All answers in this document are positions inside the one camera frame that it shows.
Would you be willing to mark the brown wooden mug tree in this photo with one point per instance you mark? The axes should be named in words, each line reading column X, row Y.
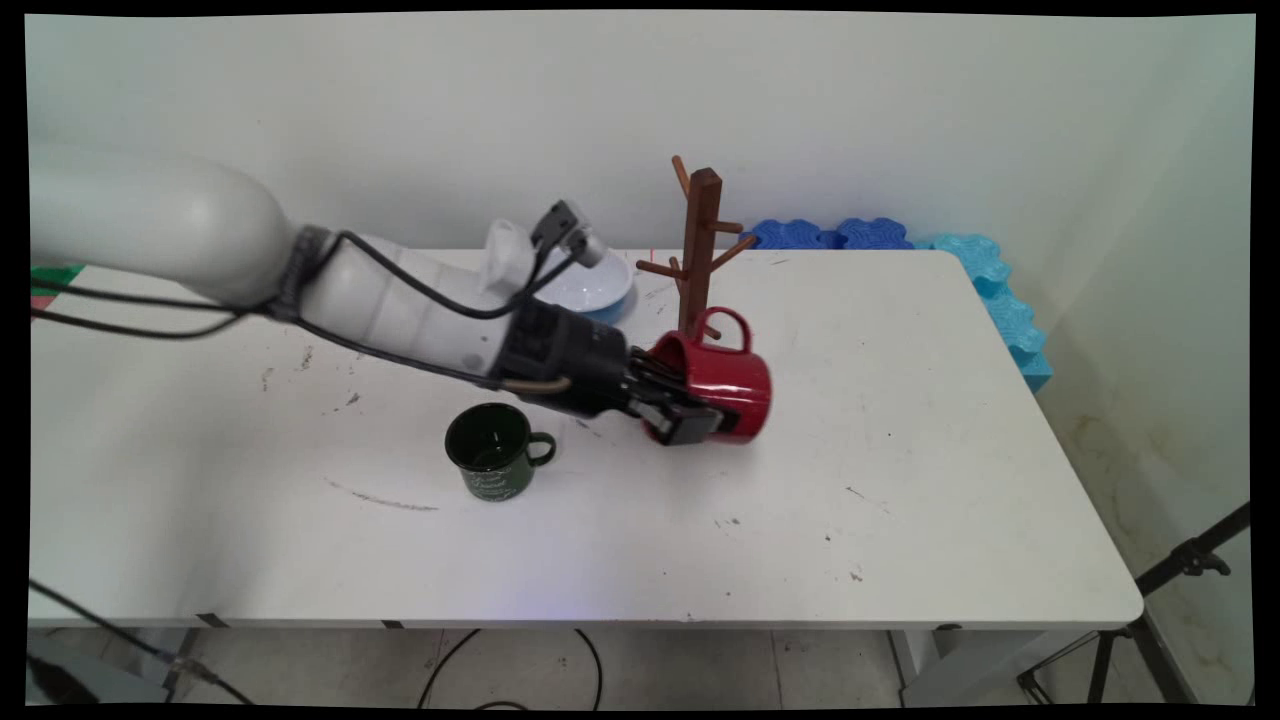
column 700, row 250

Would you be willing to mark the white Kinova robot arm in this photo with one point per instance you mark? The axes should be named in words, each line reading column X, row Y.
column 150, row 215

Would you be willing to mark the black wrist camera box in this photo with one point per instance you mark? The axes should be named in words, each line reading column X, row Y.
column 555, row 225

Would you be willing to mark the red foam mat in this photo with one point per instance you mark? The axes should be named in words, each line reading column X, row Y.
column 40, row 301

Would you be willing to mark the dark blue foam mat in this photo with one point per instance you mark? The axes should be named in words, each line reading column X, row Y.
column 875, row 235
column 790, row 236

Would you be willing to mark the white and blue bowl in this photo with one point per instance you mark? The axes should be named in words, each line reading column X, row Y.
column 605, row 290

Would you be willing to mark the white table leg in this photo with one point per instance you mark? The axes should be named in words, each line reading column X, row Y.
column 940, row 665

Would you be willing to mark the grey table leg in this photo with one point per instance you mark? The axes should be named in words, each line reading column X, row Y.
column 180, row 655

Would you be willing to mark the dark green enamel mug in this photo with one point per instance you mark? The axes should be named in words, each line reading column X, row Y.
column 495, row 470

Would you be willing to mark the red enamel mug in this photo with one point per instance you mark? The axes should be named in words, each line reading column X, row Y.
column 735, row 385

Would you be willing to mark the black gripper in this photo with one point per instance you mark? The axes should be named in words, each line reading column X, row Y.
column 570, row 355

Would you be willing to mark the cyan foam mat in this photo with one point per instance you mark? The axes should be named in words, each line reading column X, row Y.
column 1010, row 310

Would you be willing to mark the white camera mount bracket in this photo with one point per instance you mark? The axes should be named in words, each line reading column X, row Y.
column 508, row 255

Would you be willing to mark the green foam mat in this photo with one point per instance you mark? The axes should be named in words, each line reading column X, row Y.
column 55, row 275

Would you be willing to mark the black tripod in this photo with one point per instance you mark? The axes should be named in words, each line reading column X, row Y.
column 1190, row 558

